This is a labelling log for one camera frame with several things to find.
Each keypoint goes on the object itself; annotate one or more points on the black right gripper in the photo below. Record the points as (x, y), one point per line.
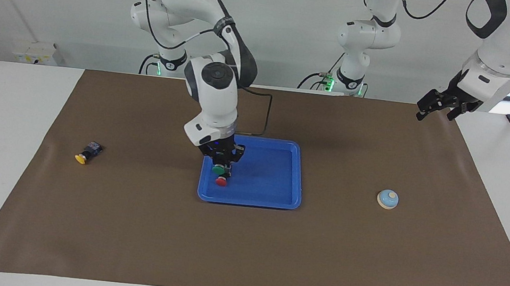
(221, 149)

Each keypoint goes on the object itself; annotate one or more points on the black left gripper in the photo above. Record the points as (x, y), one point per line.
(463, 96)

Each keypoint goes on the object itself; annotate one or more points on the green push button switch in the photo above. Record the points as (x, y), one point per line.
(219, 170)

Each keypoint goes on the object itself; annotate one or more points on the red push button switch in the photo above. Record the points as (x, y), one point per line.
(221, 182)

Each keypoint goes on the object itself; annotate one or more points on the yellow push button switch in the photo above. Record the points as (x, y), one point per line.
(88, 151)

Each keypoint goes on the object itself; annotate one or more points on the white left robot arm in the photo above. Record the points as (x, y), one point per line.
(370, 36)

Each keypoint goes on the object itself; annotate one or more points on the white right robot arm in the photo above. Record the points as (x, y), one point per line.
(214, 82)

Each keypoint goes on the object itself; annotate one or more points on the blue plastic tray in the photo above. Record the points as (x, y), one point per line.
(265, 177)

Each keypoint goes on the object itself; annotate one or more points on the light blue call bell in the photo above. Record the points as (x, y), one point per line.
(388, 199)

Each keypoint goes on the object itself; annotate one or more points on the brown table mat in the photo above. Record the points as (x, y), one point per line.
(132, 225)

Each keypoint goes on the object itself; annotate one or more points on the white wall socket box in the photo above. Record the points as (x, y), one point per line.
(34, 52)

